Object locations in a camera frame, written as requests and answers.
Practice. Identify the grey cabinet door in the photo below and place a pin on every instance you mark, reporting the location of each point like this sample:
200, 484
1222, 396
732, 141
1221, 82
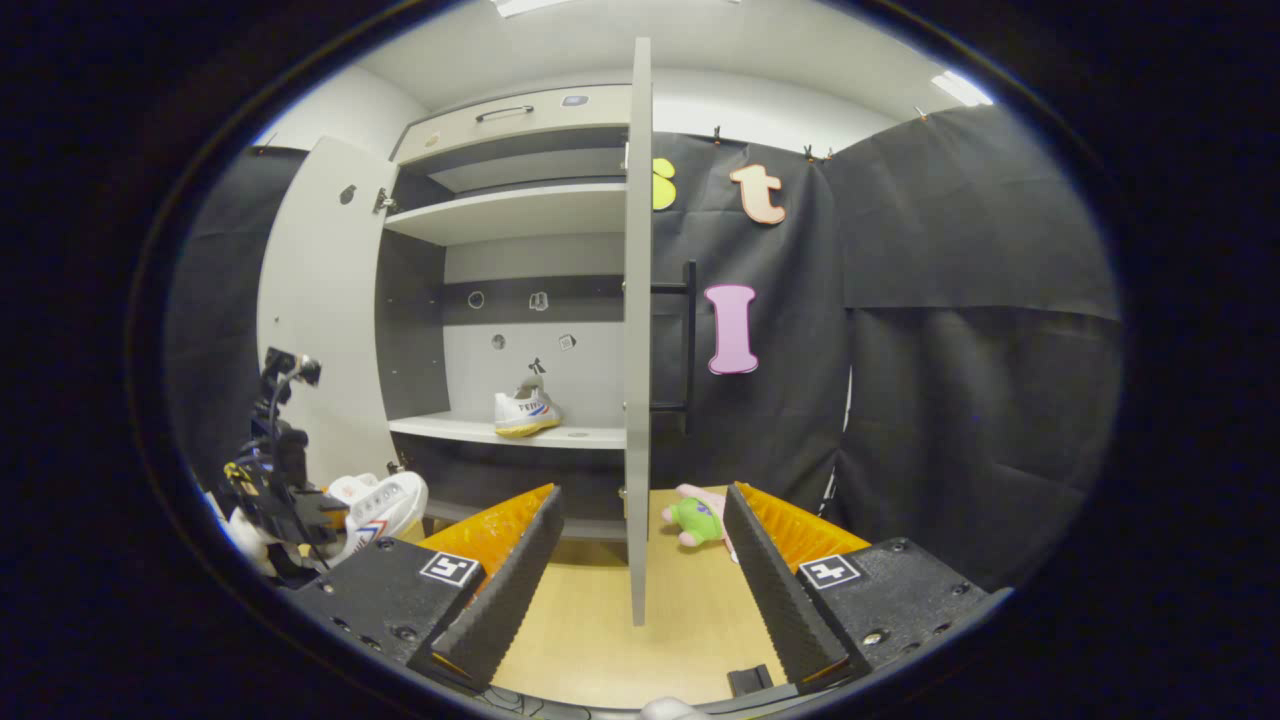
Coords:
638, 350
320, 300

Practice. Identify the pink and green plush toy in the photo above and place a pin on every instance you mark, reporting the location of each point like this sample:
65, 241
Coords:
695, 520

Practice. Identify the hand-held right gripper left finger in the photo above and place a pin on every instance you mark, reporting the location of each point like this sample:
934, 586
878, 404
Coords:
520, 580

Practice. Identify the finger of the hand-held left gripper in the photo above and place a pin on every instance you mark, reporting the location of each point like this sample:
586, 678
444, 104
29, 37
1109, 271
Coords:
320, 510

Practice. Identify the white shoe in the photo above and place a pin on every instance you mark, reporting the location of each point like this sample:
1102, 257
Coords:
390, 505
525, 412

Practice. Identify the long ceiling light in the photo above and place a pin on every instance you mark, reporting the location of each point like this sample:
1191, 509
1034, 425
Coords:
520, 6

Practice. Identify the small ceiling light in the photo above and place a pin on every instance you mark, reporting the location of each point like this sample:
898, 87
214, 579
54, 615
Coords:
962, 88

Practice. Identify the beige cabinet drawer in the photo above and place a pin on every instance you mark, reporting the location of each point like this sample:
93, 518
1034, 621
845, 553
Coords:
520, 128

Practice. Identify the black backdrop cloth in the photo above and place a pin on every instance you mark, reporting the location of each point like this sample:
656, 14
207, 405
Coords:
950, 250

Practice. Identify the small black block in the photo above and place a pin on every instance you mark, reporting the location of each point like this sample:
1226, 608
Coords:
750, 680

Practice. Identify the grey shoe cabinet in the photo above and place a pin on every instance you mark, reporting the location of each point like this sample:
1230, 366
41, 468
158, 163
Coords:
510, 212

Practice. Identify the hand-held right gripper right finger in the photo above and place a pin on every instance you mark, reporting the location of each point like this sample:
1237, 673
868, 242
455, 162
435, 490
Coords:
770, 580

